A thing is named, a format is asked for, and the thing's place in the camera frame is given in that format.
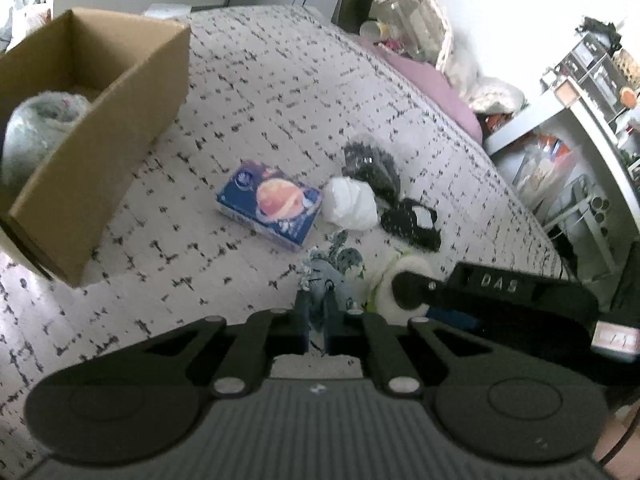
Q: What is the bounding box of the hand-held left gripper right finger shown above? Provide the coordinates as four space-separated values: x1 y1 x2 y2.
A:
324 282 501 395

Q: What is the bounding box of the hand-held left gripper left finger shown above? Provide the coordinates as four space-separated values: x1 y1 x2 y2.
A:
140 290 310 397

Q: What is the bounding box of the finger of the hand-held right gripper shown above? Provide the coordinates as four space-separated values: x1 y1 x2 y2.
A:
391 271 481 333

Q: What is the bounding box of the white round roll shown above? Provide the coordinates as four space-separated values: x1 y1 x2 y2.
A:
367 252 443 325

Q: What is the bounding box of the grey floral cloth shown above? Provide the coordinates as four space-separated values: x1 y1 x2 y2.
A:
299 230 366 313

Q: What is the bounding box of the brown cardboard box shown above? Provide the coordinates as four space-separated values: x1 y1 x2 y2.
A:
0 7 192 288

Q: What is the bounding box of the black and white pouch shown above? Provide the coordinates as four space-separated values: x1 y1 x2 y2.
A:
380 199 443 253

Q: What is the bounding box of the white crumpled bag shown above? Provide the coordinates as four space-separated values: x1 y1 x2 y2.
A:
321 176 379 230

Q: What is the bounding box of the blue planet picture box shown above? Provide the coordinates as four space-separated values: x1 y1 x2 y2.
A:
216 160 322 250

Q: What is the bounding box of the black patterned cloth in bag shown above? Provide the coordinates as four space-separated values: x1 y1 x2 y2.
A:
343 135 403 201

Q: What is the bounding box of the clear plastic storage box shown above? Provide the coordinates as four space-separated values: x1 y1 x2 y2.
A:
510 135 576 206

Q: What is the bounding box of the white desk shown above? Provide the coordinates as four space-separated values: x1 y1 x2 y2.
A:
482 80 640 271

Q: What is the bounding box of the purple pillow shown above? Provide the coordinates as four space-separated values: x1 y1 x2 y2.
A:
375 42 483 143

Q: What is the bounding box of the white plastic bag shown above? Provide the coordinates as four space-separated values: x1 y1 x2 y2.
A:
467 76 526 115

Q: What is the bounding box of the speckled white bedspread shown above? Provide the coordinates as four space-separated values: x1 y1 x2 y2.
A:
0 5 566 466

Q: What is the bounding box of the desk organizer shelf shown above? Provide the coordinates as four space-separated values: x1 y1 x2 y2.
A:
540 17 640 126

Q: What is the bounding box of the white wicker basket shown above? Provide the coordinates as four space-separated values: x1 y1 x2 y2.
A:
420 0 456 73

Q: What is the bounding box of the clear plastic bottle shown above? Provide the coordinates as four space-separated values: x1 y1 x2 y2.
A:
374 0 426 58

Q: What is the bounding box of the bubble wrap bundle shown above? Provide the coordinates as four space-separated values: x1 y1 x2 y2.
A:
1 91 93 188

